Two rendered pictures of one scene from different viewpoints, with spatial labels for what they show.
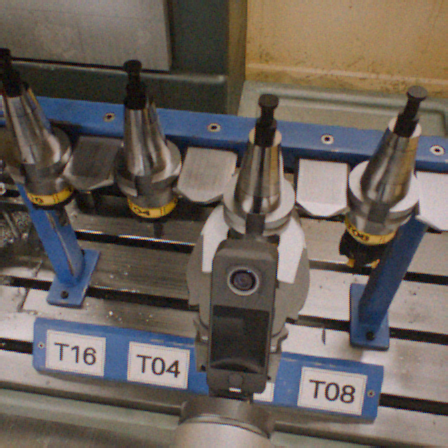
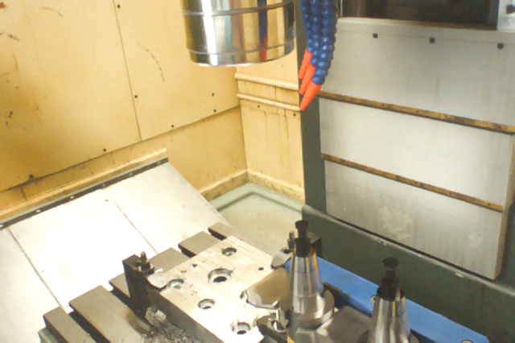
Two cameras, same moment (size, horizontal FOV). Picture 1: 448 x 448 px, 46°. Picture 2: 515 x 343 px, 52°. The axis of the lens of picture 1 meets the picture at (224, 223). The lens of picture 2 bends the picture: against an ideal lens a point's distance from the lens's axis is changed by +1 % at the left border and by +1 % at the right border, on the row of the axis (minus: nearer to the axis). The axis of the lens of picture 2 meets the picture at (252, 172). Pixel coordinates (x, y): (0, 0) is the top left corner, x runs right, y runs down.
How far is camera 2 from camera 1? 0.11 m
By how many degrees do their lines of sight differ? 41
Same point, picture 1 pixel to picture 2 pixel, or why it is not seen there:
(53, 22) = (397, 208)
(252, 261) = not seen: outside the picture
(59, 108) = (339, 277)
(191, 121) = (448, 330)
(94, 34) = (429, 226)
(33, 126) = (306, 283)
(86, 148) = (345, 317)
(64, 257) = not seen: outside the picture
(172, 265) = not seen: outside the picture
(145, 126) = (389, 316)
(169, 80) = (492, 289)
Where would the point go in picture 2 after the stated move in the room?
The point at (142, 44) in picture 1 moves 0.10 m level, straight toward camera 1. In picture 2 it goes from (471, 247) to (464, 274)
